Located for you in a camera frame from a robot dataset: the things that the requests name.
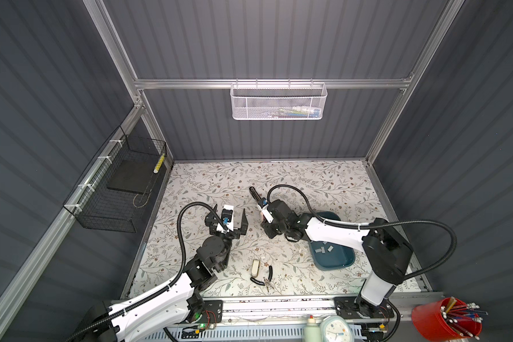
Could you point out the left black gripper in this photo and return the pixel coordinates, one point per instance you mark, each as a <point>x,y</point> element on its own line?
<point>234,233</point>

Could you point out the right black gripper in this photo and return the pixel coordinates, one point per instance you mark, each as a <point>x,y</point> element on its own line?
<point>266,225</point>

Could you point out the black stapler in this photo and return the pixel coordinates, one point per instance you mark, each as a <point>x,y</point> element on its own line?
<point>255,194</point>

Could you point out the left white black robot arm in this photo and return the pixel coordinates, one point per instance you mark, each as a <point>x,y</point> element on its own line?
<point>175,301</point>

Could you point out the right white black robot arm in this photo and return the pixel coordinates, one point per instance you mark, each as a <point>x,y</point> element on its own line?
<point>388,252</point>

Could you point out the beige staple remover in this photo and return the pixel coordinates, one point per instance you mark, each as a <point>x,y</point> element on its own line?
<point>254,270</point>

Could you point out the teal plastic tray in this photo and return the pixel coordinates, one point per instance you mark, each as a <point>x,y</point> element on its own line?
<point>329,256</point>

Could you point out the yellow marker in basket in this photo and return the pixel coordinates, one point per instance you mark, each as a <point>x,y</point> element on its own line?
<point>159,164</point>

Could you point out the black pad in basket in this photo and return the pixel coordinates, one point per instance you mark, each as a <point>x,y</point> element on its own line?
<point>133,177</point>

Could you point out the white glue bottle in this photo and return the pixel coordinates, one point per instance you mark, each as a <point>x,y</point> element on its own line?
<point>312,331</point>

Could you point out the white desk clock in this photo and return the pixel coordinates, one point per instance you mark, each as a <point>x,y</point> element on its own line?
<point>336,329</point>

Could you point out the red pencil cup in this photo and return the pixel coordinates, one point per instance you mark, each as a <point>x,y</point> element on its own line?
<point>449,319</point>

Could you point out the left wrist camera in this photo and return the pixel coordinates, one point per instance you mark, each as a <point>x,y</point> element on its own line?
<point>227,224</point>

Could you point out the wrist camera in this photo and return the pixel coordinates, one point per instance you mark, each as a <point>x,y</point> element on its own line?
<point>227,224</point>
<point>266,214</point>

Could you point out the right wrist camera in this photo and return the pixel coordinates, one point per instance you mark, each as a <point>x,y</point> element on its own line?
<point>266,214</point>

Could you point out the black handled pliers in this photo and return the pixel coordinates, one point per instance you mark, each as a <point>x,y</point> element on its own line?
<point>266,282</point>

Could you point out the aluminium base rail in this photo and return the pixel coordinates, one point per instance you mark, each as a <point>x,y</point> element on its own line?
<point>268,310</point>

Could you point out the white wire mesh basket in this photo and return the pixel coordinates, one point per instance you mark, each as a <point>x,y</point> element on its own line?
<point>278,101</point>

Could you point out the black wire basket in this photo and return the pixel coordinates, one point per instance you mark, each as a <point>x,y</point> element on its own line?
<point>96,207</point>

